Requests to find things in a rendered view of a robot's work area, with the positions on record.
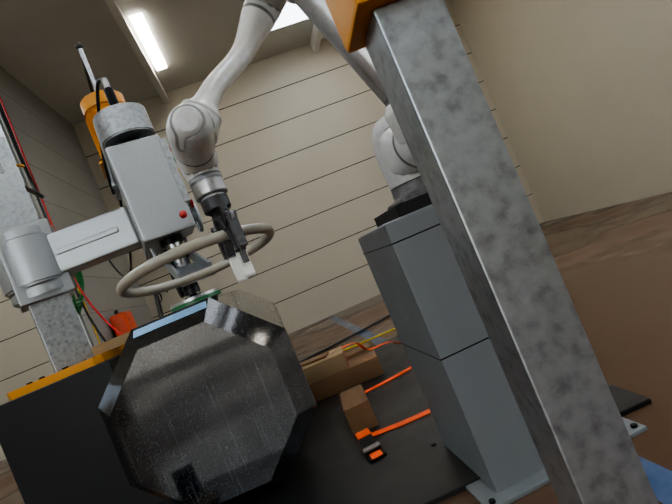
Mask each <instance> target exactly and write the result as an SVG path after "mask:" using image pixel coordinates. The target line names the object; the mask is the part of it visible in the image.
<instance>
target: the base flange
mask: <svg viewBox="0 0 672 504"><path fill-rule="evenodd" d="M124 345H125V344H124ZM124 345H122V346H119V347H117V348H114V349H112V350H109V351H107V352H104V353H102V354H100V355H97V356H95V357H92V358H90V359H88V360H85V361H83V362H80V363H78V364H76V365H73V366H71V367H69V368H68V366H66V367H64V368H62V370H61V371H59V372H57V373H54V374H52V375H50V376H47V377H45V376H43V377H40V378H38V379H39V380H38V381H35V382H29V383H27V384H26V386H23V387H21V388H19V389H16V390H14V391H11V392H9V393H7V397H8V399H9V400H10V401H11V400H14V399H16V398H19V397H21V396H23V395H26V394H28V393H30V392H33V391H35V390H38V389H40V388H42V387H45V386H47V385H49V384H52V383H54V382H57V381H59V380H61V379H64V378H66V377H68V376H71V375H73V374H75V373H78V372H80V371H83V370H85V369H87V368H90V367H92V366H94V365H97V364H99V363H101V362H104V361H106V360H108V359H111V358H113V357H115V356H117V355H119V354H121V352H122V350H123V347H124Z"/></svg>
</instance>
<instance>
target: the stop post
mask: <svg viewBox="0 0 672 504"><path fill-rule="evenodd" d="M325 2H326V4H327V6H328V9H329V11H330V13H331V16H332V18H333V21H334V23H335V25H336V28H337V30H338V32H339V35H340V37H341V39H342V42H343V44H344V46H345V49H346V50H347V52H348V53H352V52H354V51H357V50H359V49H362V48H365V47H366V49H367V51H368V53H369V56H370V58H371V60H372V63H373V65H374V67H375V70H376V72H377V75H378V77H379V79H380V82H381V84H382V86H383V89H384V91H385V93H386V96H387V98H388V100H389V103H390V105H391V108H392V110H393V112H394V115H395V117H396V119H397V122H398V124H399V126H400V129H401V131H402V133H403V136H404V138H405V141H406V143H407V145H408V148H409V150H410V152H411V155H412V157H413V159H414V162H415V164H416V166H417V169H418V171H419V173H420V176H421V178H422V181H423V183H424V185H425V188H426V190H427V192H428V195H429V197H430V199H431V202H432V204H433V206H434V209H435V211H436V214H437V216H438V218H439V221H440V223H441V225H442V228H443V230H444V232H445V235H446V237H447V239H448V242H449V244H450V247H451V249H452V251H453V254H454V256H455V258H456V261H457V263H458V265H459V268H460V270H461V272H462V275H463V277H464V279H465V282H466V284H467V287H468V289H469V291H470V294H471V296H472V298H473V301H474V303H475V305H476V308H477V310H478V312H479V315H480V317H481V320H482V322H483V324H484V327H485V329H486V331H487V334H488V336H489V338H490V341H491V343H492V345H493V348H494V350H495V353H496V355H497V357H498V360H499V362H500V364H501V367H502V369H503V371H504V374H505V376H506V378H507V381H508V383H509V385H510V388H511V390H512V393H513V395H514V397H515V400H516V402H517V404H518V407H519V409H520V411H521V414H522V416H523V418H524V421H525V423H526V426H527V428H528V430H529V433H530V435H531V437H532V440H533V442H534V444H535V447H536V449H537V451H538V454H539V456H540V459H541V461H542V463H543V466H544V468H545V470H546V473H547V475H548V477H549V480H550V482H551V484H552V487H553V489H554V491H555V494H556V496H557V499H558V501H559V503H560V504H659V503H658V501H657V499H656V496H655V494H654V492H653V489H652V487H651V485H650V482H649V480H648V478H647V475H646V473H645V471H644V468H643V466H642V464H641V461H640V459H639V457H638V454H637V452H636V450H635V447H634V445H633V443H632V440H631V438H630V436H629V433H628V431H627V428H626V426H625V424H624V421H623V419H622V417H621V414H620V412H619V410H618V407H617V405H616V403H615V400H614V398H613V396H612V393H611V391H610V389H609V386H608V384H607V382H606V379H605V377H604V375H603V372H602V370H601V368H600V365H599V363H598V361H597V358H596V356H595V354H594V351H593V349H592V347H591V344H590V342H589V340H588V337H587V335H586V333H585V330H584V328H583V326H582V323H581V321H580V318H579V316H578V314H577V311H576V309H575V307H574V304H573V302H572V300H571V297H570V295H569V293H568V290H567V288H566V286H565V283H564V281H563V279H562V276H561V274H560V272H559V269H558V267H557V265H556V262H555V260H554V258H553V255H552V253H551V251H550V248H549V246H548V244H547V241H546V239H545V237H544V234H543V232H542V230H541V227H540V225H539V223H538V220H537V218H536V215H535V213H534V211H533V208H532V206H531V204H530V201H529V199H528V197H527V194H526V192H525V190H524V187H523V185H522V183H521V180H520V178H519V176H518V173H517V171H516V169H515V166H514V164H513V162H512V159H511V157H510V155H509V152H508V150H507V148H506V145H505V143H504V141H503V138H502V136H501V134H500V131H499V129H498V127H497V124H496V122H495V120H494V117H493V115H492V113H491V110H490V108H489V105H488V103H487V101H486V98H485V96H484V94H483V91H482V89H481V87H480V84H479V82H478V80H477V77H476V75H475V73H474V70H473V68H472V66H471V63H470V61H469V59H468V56H467V54H466V52H465V49H464V47H463V45H462V42H461V40H460V38H459V35H458V33H457V31H456V28H455V26H454V24H453V21H452V19H451V17H450V14H449V12H448V10H447V7H446V5H445V3H444V0H325Z"/></svg>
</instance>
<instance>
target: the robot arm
mask: <svg viewBox="0 0 672 504"><path fill-rule="evenodd" d="M287 2H289V3H292V4H296V5H297V6H298V7H299V8H300V9H301V10H302V12H303V13H304V14H305V15H306V16H307V17H308V18H309V20H310V21H311V22H312V23H313V24H314V25H315V26H316V27H317V29H318V30H319V31H320V32H321V33H322V34H323V35H324V37H325V38H326V39H327V40H328V41H329V42H330V43H331V45H332V46H333V47H334V48H335V49H336V50H337V51H338V53H339V54H340V55H341V56H342V57H343V58H344V59H345V60H346V62H347V63H348V64H349V65H350V66H351V67H352V68H353V70H354V71H355V72H356V73H357V74H358V75H359V76H360V78H361V79H362V80H363V81H364V82H365V83H366V84H367V86H368V87H369V88H370V89H371V90H372V91H373V92H374V93H375V95H376V96H377V97H378V98H379V99H380V100H381V101H382V103H383V104H384V105H385V106H386V108H385V116H384V117H383V118H381V119H380V120H379V121H377V123H376V124H375V126H374V128H373V131H372V146H373V151H374V154H375V157H376V160H377V162H378V165H379V167H380V170H381V172H382V174H383V176H384V178H385V181H386V182H387V184H388V186H389V188H390V190H391V193H392V196H393V199H394V202H393V203H392V204H391V205H390V206H389V207H388V208H387V209H388V210H389V209H391V208H392V207H394V206H396V205H398V204H399V203H403V202H405V201H408V200H410V199H413V198H415V197H417V196H420V195H422V194H425V193H427V190H426V188H425V185H424V183H423V181H422V178H421V176H420V173H419V171H418V169H417V166H416V164H415V162H414V159H413V157H412V155H411V152H410V150H409V148H408V145H407V143H406V141H405V138H404V136H403V133H402V131H401V129H400V126H399V124H398V122H397V119H396V117H395V115H394V112H393V110H392V108H391V105H390V103H389V100H388V98H387V96H386V93H385V91H384V89H383V86H382V84H381V82H380V79H379V77H378V75H377V72H376V70H375V67H374V65H373V63H372V60H371V58H370V56H369V53H368V51H367V49H366V47H365V48H362V49H359V50H357V51H354V52H352V53H348V52H347V50H346V49H345V46H344V44H343V42H342V39H341V37H340V35H339V32H338V30H337V28H336V25H335V23H334V21H333V18H332V16H331V13H330V11H329V9H328V6H327V4H326V2H325V0H245V1H244V5H243V8H242V11H241V15H240V21H239V25H238V30H237V34H236V37H235V41H234V43H233V46H232V48H231V50H230V51H229V53H228V54H227V55H226V57H225V58H224V59H223V60H222V61H221V62H220V63H219V64H218V65H217V67H216V68H215V69H214V70H213V71H212V72H211V73H210V74H209V76H208V77H207V78H206V79H205V81H204V82H203V84H202V85H201V87H200V88H199V90H198V92H197V93H196V94H195V96H194V97H193V98H191V99H185V100H183V101H182V103H181V104H180V105H178V106H176V107H175V108H174V109H173V110H172V111H171V112H170V114H169V116H168V119H167V122H166V133H167V138H168V142H169V145H170V147H171V149H172V151H173V155H174V158H175V161H176V163H177V165H178V167H179V169H180V171H181V173H182V175H183V176H184V177H185V178H186V180H187V181H188V183H189V185H190V188H191V190H192V192H193V195H194V197H195V200H196V202H198V203H201V207H202V209H203V212H204V214H205V215H206V216H210V217H212V221H213V224H214V227H213V228H211V232H212V233H214V232H217V231H221V230H223V231H224V232H226V233H227V235H228V237H229V238H230V240H227V241H224V242H221V243H218V246H219V249H220V251H221V254H222V256H223V258H224V260H226V259H227V260H229V262H230V265H231V267H232V270H233V272H234V274H235V277H236V279H237V282H238V283H240V282H242V281H245V280H248V277H249V276H252V275H255V274H256V272H255V270H254V268H253V265H252V263H251V260H250V258H249V256H248V253H247V251H246V245H248V241H247V239H246V237H245V234H244V232H243V229H242V227H241V225H240V222H239V220H238V217H237V213H236V210H231V211H230V210H229V209H230V207H231V202H230V200H229V198H228V195H227V194H226V193H227V192H228V189H227V186H226V184H225V182H224V179H223V176H222V174H221V172H220V168H219V159H218V155H217V153H216V150H215V144H216V143H217V140H218V135H219V130H220V126H221V122H222V118H221V116H220V114H219V111H218V109H219V104H220V101H221V99H222V97H223V95H224V93H225V91H226V90H227V89H228V88H229V86H230V85H231V84H232V83H233V82H234V81H235V80H236V79H237V78H238V77H239V76H240V75H241V74H242V73H243V71H244V70H245V69H246V68H247V66H248V65H249V63H250V62H251V60H252V58H253V57H254V55H255V54H256V52H257V50H258V49H259V47H260V46H261V44H262V43H263V41H264V40H265V38H266V37H267V35H268V34H269V33H270V31H271V30H272V29H273V27H274V25H275V23H276V21H277V20H278V18H279V17H280V15H281V12H282V10H283V8H284V7H285V5H286V3H287ZM234 247H235V249H234Z"/></svg>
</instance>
